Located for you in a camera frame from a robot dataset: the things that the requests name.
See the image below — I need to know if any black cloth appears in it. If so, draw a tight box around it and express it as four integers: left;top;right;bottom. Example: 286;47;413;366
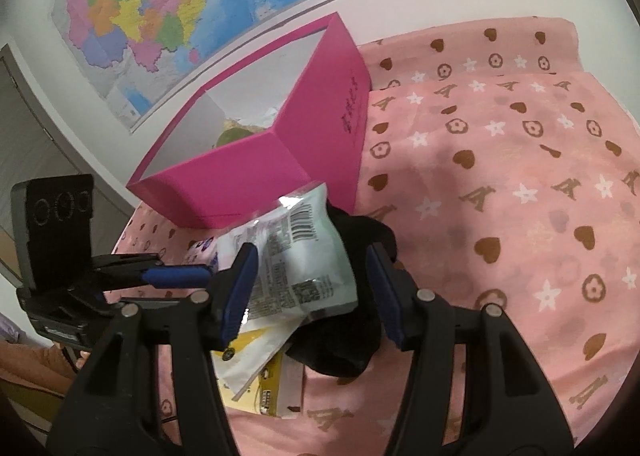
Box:
285;206;401;378

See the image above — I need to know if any white barcode packet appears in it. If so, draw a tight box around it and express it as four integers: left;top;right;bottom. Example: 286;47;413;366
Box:
215;182;360;323

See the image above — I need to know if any green plush toy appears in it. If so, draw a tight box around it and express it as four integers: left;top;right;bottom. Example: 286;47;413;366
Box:
216;128;257;151

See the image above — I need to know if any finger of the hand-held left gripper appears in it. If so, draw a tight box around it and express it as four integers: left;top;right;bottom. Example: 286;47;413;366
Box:
92;251;213;289

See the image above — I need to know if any pink cardboard box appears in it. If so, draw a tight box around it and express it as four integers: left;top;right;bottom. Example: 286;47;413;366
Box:
126;12;373;229

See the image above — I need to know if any grey door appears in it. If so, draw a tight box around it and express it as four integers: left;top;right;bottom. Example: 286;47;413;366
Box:
0;43;136;281

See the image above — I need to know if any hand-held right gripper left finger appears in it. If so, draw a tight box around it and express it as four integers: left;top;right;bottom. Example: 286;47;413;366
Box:
45;242;261;456

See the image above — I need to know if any person's left forearm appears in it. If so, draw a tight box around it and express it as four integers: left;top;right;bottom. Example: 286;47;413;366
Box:
0;341;93;397

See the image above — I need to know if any colourful wall map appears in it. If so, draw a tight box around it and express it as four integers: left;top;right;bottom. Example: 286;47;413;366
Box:
50;0;461;134

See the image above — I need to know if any light purple cloth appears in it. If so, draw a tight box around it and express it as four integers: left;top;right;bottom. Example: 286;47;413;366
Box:
0;315;22;343

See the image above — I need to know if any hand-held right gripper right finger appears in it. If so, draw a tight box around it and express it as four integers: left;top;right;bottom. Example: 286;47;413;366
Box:
364;242;576;456

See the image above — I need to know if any yellow snack packet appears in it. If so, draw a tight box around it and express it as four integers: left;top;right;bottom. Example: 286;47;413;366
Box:
222;351;307;418

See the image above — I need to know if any pink printed blanket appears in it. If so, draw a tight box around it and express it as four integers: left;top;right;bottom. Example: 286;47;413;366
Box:
112;16;640;456

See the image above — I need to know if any white packet yellow circle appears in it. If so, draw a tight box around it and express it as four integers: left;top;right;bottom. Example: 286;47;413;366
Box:
210;323;296;399

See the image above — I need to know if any purple label packet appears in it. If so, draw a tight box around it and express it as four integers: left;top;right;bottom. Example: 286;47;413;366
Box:
181;236;223;273

